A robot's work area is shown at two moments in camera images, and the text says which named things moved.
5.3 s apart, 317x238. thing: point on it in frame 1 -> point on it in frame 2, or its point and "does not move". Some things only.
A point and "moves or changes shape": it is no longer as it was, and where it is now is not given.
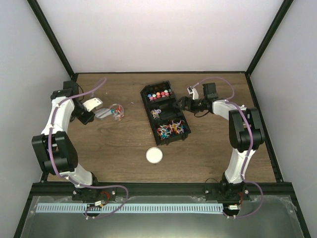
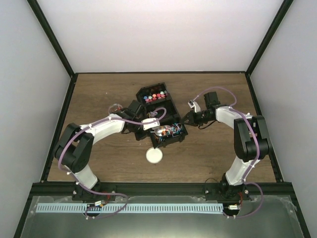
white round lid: [154, 154] does not move
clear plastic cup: [117, 111] does not move
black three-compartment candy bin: [167, 122] moves or changes shape
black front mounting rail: [160, 189] does not move
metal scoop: [102, 113] -> [158, 130]
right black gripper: [184, 100] -> [190, 116]
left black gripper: [88, 119] -> [139, 136]
